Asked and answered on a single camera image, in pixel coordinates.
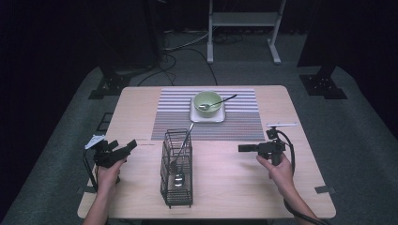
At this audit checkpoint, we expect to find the grey floor cable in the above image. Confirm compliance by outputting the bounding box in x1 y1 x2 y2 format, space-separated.
162 30 210 53

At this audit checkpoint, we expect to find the light green bowl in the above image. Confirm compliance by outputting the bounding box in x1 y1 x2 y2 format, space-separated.
192 90 223 119

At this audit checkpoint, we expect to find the thin black cable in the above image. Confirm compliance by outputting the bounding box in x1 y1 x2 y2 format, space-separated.
82 146 100 193

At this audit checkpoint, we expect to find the striped woven placemat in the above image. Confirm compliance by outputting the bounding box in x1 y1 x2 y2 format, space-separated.
150 87 267 142

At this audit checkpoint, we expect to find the white metal stand frame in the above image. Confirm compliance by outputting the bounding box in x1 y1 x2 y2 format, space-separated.
206 0 287 66

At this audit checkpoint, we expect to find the person's right hand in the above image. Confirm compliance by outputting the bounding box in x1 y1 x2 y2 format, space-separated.
256 152 297 192

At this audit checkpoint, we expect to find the white square plate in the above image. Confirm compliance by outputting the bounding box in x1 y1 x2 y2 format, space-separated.
189 97 226 124

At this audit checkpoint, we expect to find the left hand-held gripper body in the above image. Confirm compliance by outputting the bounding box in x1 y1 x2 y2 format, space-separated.
84 134 131 169

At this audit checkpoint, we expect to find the black-handled silver spoon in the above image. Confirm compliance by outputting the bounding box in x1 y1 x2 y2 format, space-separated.
198 93 238 112

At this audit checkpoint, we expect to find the black wire basket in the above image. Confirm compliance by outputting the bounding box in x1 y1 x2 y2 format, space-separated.
160 127 194 209

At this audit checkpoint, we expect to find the person's left hand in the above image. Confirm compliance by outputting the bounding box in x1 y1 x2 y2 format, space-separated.
96 159 128 192

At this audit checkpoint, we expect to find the grey tape strip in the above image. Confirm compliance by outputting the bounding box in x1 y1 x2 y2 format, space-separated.
76 186 96 195
314 185 337 195

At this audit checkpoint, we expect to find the black floor cable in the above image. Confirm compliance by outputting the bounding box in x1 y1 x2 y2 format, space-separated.
137 46 219 87

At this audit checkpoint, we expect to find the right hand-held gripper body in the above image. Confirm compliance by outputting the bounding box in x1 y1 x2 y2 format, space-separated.
256 122 299 167

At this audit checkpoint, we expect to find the dark upright post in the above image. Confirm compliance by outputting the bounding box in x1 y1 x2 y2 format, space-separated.
142 0 166 68

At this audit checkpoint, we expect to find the black stand with base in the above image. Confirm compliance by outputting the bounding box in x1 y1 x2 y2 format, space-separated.
88 0 132 100
298 0 348 100

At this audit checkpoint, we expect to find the thick black cable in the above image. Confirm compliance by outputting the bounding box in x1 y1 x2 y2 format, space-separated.
276 129 331 225

